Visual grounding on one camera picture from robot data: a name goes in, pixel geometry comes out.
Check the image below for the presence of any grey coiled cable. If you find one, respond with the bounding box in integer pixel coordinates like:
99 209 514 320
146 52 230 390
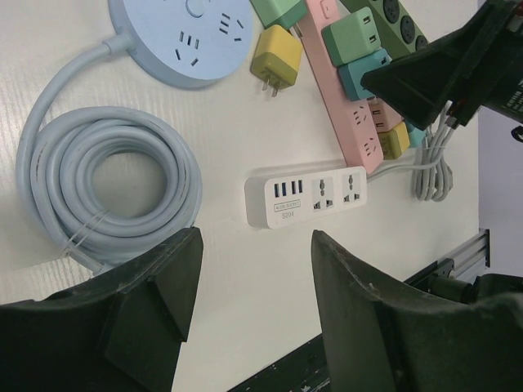
365 114 455 203

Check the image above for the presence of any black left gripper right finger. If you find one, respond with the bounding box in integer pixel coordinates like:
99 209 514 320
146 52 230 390
311 230 522 391

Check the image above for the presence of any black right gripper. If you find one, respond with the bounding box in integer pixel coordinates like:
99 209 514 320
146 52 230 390
361 1 522 129

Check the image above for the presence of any white power strip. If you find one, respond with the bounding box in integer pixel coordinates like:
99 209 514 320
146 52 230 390
244 167 368 229

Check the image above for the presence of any round blue power strip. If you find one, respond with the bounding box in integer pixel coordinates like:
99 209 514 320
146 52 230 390
108 0 253 90

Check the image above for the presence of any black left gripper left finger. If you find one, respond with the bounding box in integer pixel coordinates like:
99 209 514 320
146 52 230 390
1 228 203 391

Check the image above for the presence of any pink USB charger plug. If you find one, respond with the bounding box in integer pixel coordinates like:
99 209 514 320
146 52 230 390
367 97 404 133

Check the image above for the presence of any coiled light blue cable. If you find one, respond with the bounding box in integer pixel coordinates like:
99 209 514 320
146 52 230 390
15 34 203 277

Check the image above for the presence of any teal USB charger plug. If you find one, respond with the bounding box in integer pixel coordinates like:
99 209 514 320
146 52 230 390
337 48 393 102

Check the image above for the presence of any green USB charger plug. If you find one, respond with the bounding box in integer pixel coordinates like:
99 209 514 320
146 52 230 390
321 7 382 68

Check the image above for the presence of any yellow USB charger plug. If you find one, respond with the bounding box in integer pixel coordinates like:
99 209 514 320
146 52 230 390
251 24 303 97

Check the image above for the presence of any pink power strip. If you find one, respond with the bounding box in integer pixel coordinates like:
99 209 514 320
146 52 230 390
298 0 383 174

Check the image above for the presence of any green power strip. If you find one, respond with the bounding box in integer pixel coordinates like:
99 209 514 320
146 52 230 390
341 0 428 60

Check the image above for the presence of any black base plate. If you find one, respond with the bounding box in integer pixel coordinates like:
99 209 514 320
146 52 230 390
228 228 491 392

